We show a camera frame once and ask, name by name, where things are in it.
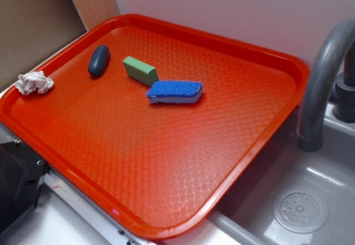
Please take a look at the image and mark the dark grey plastic pickle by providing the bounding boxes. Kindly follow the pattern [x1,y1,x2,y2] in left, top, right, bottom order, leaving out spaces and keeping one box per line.
[88,44,110,78]

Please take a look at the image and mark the grey plastic sink basin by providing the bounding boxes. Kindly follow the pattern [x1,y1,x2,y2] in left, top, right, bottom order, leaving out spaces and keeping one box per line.
[209,105,354,244]

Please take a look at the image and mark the dark grey faucet handle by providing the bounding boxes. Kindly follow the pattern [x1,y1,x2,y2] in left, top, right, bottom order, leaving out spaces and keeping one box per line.
[333,43,354,123]

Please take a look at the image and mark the blue scrubbing sponge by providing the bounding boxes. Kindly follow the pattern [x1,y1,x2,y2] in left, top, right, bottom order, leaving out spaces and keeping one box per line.
[146,80,204,104]

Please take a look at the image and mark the brown cardboard panel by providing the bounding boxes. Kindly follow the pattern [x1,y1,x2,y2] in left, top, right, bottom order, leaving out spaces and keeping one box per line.
[1,0,86,90]

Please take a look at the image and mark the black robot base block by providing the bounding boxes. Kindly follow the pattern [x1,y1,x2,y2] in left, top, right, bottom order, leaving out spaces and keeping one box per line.
[1,139,48,237]

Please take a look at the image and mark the grey curved faucet spout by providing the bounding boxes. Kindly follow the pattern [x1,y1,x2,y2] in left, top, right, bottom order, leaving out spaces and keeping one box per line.
[297,19,354,152]

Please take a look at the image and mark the green rectangular block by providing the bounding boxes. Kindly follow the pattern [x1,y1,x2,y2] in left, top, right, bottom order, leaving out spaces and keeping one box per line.
[123,57,159,87]

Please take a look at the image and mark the orange plastic serving tray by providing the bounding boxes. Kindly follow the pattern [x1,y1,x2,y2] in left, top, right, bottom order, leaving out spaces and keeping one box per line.
[1,14,309,240]

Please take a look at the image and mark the light wooden board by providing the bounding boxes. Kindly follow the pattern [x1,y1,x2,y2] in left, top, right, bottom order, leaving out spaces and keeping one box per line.
[72,0,120,31]

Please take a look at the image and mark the crumpled white paper tissue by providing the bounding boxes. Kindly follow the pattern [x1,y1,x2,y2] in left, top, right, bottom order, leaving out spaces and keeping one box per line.
[14,71,54,95]

